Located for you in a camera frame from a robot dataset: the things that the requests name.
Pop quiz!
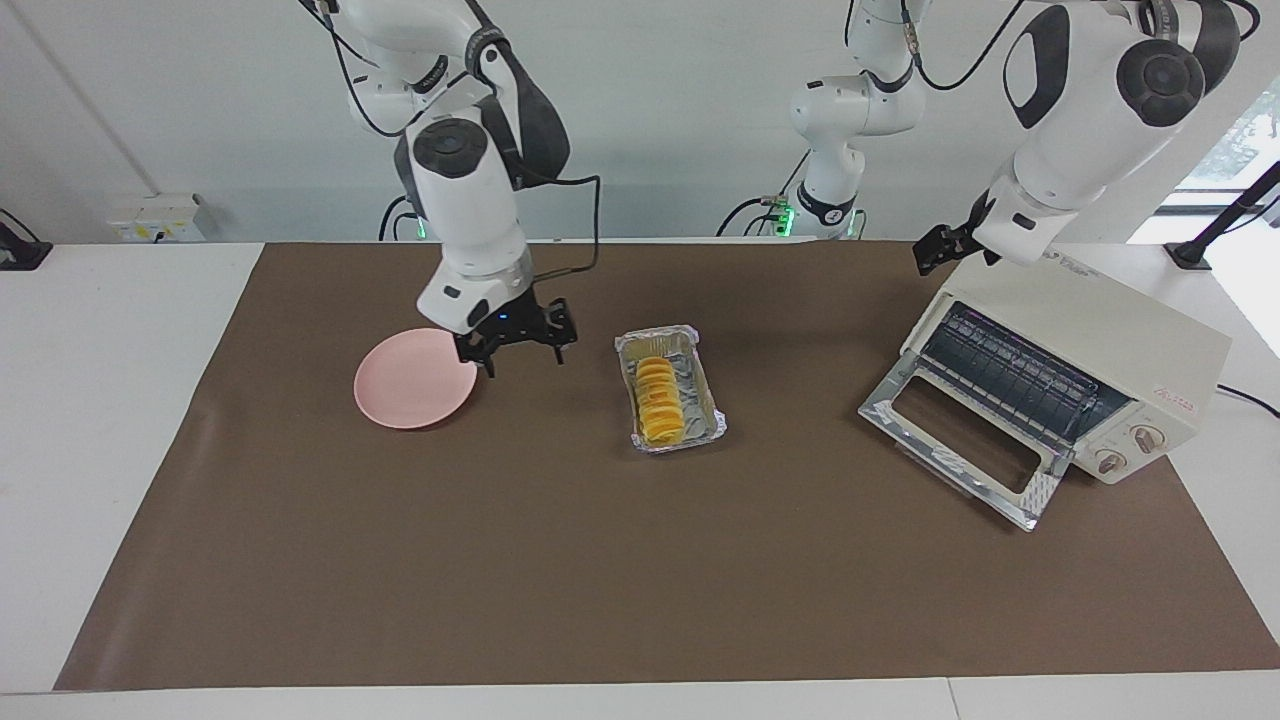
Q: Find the sliced golden bread loaf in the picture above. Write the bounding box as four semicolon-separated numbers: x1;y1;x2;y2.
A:
635;355;687;447

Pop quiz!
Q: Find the aluminium foil tray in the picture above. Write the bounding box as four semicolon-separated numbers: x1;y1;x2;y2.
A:
613;323;729;456

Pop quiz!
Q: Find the white toaster oven body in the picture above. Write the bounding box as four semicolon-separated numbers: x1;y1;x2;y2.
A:
900;250;1233;487

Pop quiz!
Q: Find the glass oven door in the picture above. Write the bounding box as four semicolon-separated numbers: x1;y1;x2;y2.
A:
858;355;1074;533

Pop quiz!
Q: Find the pink round plate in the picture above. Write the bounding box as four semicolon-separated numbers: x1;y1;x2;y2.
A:
353;327;479;431

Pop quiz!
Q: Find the brown table mat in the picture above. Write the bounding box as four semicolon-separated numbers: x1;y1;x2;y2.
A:
53;240;1280;693

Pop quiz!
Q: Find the black table clamp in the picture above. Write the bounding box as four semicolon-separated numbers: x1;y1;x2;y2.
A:
0;208;54;272

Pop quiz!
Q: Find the metal oven wire rack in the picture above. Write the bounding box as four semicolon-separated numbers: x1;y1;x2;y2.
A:
916;302;1133;453

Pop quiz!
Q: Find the black right arm base cable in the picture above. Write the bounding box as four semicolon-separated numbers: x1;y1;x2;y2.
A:
377;194;426;242

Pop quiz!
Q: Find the black arm base cable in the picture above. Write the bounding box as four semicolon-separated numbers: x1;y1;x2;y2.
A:
715;150;813;239
377;194;426;242

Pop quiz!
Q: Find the black left arm base cable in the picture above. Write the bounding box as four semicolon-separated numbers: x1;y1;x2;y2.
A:
715;150;813;239

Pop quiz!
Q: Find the black camera stand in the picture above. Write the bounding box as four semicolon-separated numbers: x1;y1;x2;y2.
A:
1164;160;1280;272

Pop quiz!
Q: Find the black oven power cord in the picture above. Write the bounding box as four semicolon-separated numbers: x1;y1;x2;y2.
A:
1214;384;1280;419

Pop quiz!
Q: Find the white wall power socket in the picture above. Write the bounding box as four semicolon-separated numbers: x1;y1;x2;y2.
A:
105;193;207;245

